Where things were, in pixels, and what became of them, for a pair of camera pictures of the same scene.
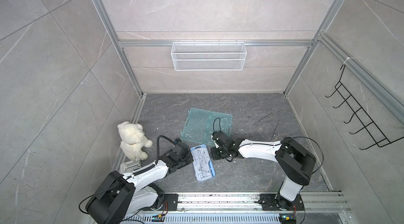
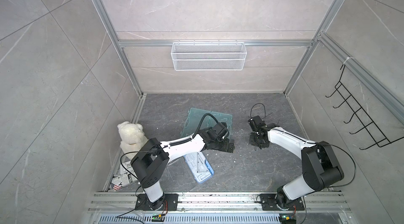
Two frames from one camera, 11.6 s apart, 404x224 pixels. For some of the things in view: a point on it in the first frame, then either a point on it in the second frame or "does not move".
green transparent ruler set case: [200, 124] does not move
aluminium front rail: [313, 202] does not move
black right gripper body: [219, 153] -> [254, 141]
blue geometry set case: [203, 168] does not move
